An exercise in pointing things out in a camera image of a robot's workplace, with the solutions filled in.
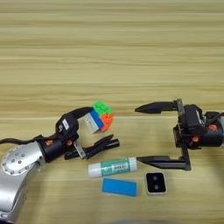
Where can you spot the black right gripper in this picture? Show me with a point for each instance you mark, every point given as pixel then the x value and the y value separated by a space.
pixel 210 138

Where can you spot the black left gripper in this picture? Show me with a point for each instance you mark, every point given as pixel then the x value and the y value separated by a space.
pixel 52 148

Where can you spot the multicoloured puzzle cube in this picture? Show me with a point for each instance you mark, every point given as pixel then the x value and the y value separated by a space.
pixel 97 118

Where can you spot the blue rectangular eraser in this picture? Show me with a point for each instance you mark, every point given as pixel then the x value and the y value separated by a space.
pixel 119 187

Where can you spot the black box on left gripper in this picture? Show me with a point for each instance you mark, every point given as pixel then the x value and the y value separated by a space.
pixel 68 128

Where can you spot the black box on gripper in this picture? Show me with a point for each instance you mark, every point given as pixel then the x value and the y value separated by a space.
pixel 68 128
pixel 192 119

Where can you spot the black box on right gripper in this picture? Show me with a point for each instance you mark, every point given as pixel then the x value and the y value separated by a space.
pixel 192 119

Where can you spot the green and white glue stick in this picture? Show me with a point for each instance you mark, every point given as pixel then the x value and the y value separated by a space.
pixel 113 167

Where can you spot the small black square block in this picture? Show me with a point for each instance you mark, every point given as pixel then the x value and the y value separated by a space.
pixel 156 183

